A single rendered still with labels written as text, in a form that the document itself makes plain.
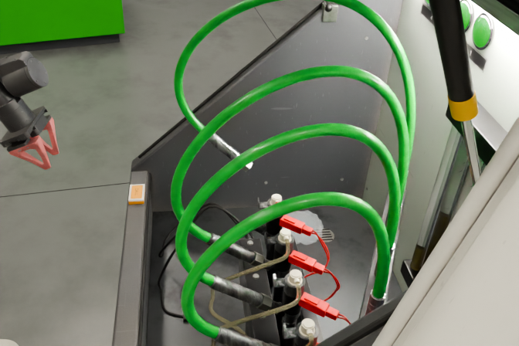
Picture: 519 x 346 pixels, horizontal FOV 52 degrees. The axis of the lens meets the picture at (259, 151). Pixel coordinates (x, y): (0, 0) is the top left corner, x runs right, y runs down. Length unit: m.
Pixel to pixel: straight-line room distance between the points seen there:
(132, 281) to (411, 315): 0.57
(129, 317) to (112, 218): 1.64
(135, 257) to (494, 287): 0.70
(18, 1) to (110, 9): 0.61
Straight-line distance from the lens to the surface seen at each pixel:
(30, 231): 2.54
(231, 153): 0.90
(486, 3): 0.77
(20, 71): 1.06
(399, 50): 0.77
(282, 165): 1.19
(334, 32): 1.06
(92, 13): 4.09
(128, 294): 0.93
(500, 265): 0.39
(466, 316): 0.41
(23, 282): 2.33
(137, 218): 1.06
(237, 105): 0.64
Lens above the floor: 1.65
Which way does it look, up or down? 34 degrees down
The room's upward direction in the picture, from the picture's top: 3 degrees clockwise
